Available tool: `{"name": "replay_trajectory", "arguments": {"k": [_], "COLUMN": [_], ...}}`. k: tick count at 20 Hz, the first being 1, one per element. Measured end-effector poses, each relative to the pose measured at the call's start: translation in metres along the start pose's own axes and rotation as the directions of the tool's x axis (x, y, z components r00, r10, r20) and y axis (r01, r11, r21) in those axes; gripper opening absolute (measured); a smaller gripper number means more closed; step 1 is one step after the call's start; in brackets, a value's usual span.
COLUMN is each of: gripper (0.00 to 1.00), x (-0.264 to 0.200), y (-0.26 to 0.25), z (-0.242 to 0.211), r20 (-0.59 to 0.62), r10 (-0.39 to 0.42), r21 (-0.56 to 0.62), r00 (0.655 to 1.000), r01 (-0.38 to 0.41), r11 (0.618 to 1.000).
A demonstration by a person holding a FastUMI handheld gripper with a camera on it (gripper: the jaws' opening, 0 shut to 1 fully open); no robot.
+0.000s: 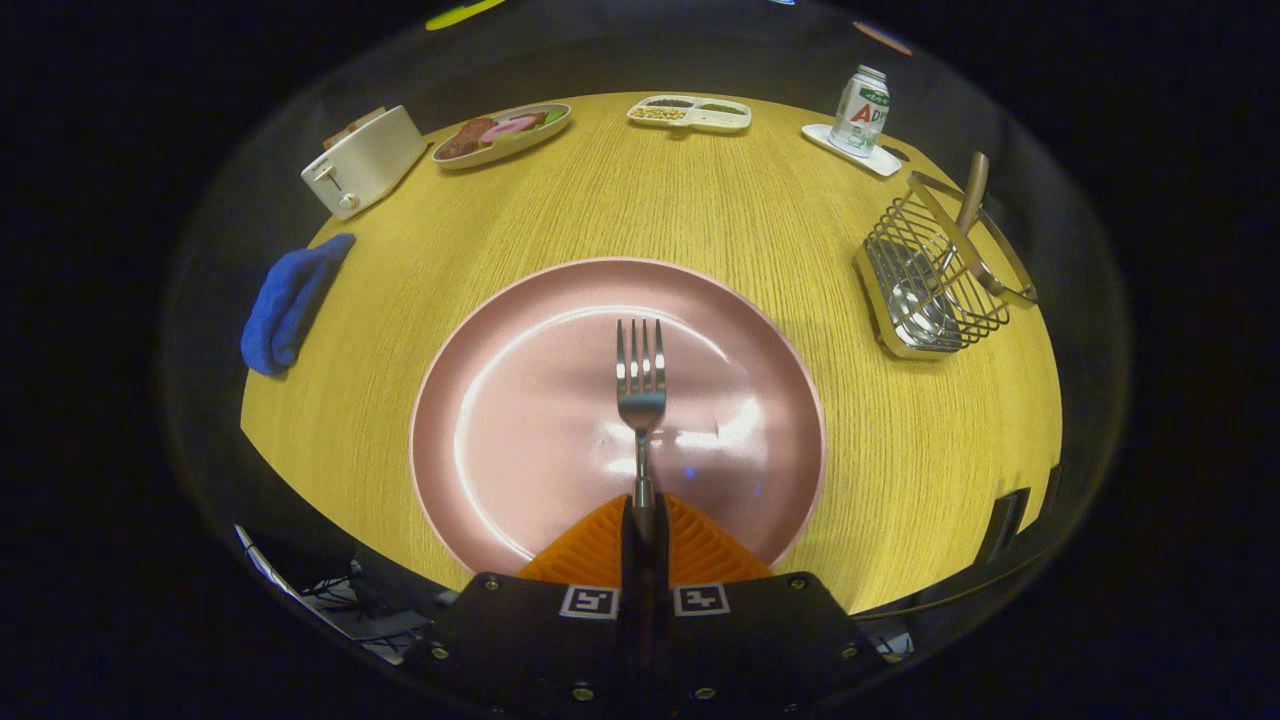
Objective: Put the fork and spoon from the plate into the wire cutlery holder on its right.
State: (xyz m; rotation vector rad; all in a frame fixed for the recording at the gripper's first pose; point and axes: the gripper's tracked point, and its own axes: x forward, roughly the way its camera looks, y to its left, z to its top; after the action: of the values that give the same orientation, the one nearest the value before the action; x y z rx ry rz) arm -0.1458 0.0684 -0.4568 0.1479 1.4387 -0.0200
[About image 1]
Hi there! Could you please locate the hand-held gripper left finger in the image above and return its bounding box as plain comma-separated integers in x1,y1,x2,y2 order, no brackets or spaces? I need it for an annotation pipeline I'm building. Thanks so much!
403,495,641,720

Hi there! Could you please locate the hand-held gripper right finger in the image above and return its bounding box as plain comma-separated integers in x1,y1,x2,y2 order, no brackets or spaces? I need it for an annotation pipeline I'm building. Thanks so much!
648,494,883,720

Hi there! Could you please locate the metal fork with wooden handle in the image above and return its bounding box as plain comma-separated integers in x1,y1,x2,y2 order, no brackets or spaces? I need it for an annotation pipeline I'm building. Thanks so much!
615,318,668,546

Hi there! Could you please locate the metal spoon with wooden handle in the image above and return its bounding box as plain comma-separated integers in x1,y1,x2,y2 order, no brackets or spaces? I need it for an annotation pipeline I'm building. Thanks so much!
880,152,991,346

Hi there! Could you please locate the pink plate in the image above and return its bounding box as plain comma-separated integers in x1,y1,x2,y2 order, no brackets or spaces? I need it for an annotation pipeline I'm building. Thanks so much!
409,257,827,586

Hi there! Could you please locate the blue cloth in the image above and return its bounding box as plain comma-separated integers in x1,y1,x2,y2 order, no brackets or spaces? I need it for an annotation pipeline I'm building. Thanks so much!
240,233,357,377

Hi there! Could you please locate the plate of toy food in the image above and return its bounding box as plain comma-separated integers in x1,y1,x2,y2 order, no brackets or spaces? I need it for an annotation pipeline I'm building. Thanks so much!
431,102,573,170

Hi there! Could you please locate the white divided tray with beans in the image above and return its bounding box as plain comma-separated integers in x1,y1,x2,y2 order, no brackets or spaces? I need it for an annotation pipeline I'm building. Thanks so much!
627,95,753,136

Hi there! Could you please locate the white square coaster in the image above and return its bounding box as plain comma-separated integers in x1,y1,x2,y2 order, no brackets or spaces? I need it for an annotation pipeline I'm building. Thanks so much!
801,123,903,178

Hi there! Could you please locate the cream toaster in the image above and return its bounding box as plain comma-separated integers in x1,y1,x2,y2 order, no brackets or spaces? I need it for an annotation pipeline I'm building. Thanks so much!
301,105,429,221

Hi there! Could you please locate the white drink bottle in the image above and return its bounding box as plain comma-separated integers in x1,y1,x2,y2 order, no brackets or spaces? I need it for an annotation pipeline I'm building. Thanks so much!
828,65,891,159

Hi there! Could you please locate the metal wire basket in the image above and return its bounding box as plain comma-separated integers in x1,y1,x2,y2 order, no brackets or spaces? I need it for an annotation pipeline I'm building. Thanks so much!
853,170,1039,361

